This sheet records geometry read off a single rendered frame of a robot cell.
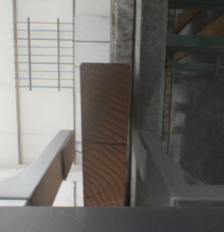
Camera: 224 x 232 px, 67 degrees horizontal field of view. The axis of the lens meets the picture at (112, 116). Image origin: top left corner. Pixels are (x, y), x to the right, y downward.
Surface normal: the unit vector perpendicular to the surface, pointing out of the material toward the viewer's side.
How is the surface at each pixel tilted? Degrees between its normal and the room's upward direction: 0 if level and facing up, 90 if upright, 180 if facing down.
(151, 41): 90
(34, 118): 88
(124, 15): 90
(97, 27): 90
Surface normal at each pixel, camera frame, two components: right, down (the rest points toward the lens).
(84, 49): 0.02, 0.11
